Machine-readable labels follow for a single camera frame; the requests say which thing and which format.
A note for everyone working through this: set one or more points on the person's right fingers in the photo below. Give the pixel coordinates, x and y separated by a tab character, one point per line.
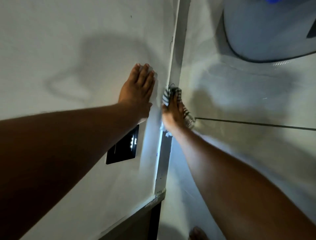
178	105

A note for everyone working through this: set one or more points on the person's left thumb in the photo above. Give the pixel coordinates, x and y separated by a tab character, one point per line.
148	110

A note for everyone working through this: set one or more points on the person's right forearm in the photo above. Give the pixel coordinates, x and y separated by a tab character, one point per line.
237	188

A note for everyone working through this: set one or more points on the white round water heater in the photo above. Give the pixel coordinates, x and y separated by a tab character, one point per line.
269	29

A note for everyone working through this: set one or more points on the person's right hand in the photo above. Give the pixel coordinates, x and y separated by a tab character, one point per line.
174	116

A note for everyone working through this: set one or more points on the white refrigerator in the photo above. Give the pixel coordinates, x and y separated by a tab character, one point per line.
74	49

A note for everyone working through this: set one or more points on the striped grey white cloth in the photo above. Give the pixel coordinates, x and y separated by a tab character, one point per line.
167	95

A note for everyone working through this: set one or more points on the black control panel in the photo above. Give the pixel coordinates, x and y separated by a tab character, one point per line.
124	147

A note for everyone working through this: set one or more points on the person's left hand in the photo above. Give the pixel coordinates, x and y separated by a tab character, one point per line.
134	94

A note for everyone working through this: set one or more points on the person's left forearm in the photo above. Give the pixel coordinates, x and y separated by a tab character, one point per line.
61	158

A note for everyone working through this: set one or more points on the person's foot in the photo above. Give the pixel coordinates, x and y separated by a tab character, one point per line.
198	234

